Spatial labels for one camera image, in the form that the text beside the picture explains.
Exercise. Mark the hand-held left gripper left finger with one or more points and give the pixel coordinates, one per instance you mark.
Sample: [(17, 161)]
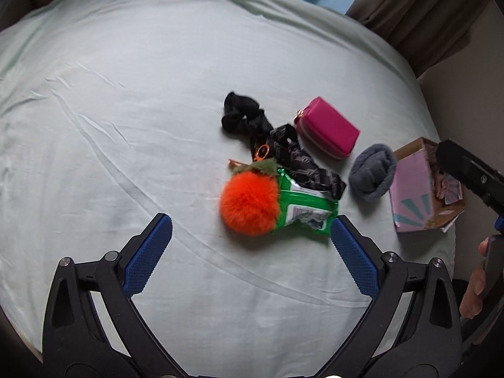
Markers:
[(147, 254)]

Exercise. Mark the green wet wipes packet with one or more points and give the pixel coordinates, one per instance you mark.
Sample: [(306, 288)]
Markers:
[(309, 214)]

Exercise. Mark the black scrunchie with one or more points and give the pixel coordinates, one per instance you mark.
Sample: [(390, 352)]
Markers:
[(242, 116)]

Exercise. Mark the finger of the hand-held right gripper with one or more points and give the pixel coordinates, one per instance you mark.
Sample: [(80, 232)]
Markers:
[(470, 171)]

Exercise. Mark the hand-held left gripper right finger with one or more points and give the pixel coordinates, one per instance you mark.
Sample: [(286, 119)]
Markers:
[(354, 260)]

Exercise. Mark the pink fabric item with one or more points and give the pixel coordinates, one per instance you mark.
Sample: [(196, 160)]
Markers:
[(447, 189)]

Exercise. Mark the person's right hand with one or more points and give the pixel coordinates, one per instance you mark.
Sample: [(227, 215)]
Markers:
[(472, 287)]

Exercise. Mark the pink zip pouch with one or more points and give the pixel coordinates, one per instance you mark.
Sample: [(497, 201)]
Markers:
[(328, 128)]

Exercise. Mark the pink cardboard box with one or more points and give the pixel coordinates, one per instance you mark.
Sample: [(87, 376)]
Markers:
[(411, 189)]

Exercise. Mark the grey fuzzy scrunchie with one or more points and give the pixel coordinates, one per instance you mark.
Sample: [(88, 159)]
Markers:
[(372, 173)]

